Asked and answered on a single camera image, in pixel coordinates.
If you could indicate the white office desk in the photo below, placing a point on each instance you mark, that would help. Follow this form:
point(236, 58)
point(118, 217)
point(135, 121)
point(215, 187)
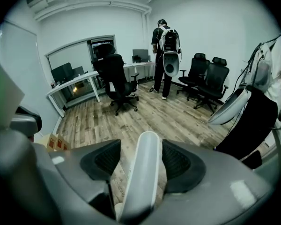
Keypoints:
point(70, 82)
point(140, 64)

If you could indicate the large cardboard box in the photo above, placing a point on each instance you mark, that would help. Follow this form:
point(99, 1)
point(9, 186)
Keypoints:
point(58, 143)

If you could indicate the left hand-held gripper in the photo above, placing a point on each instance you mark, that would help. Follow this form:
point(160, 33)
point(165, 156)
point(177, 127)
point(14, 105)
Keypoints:
point(4, 90)

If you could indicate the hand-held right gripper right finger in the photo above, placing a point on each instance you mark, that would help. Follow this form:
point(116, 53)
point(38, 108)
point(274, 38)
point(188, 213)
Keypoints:
point(213, 184)

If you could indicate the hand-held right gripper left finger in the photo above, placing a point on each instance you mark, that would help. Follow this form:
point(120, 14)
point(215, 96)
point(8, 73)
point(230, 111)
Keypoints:
point(79, 172)

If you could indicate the white ceiling pipes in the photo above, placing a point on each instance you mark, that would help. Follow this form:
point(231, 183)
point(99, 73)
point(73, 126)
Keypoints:
point(84, 6)

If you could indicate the black mesh office chair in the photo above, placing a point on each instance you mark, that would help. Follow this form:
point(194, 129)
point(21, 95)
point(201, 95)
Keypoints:
point(117, 78)
point(104, 50)
point(195, 71)
point(214, 83)

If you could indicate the black computer monitor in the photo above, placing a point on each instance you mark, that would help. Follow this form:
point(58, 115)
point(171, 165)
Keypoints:
point(61, 72)
point(140, 54)
point(78, 71)

